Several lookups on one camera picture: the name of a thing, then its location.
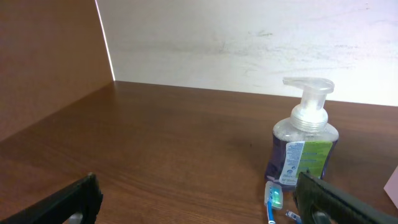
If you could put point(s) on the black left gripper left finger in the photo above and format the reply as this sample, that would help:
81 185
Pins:
82 197

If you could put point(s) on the blue white toothbrush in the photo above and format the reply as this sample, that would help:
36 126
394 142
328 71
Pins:
273 200

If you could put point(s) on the blue disposable razor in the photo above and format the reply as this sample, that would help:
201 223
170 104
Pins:
294 216

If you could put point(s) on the pink open box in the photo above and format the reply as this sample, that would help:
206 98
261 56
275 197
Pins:
391 187

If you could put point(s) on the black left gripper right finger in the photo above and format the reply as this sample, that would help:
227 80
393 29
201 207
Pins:
320 202

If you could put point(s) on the clear pump soap bottle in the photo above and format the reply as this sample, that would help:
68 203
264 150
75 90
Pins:
305 140

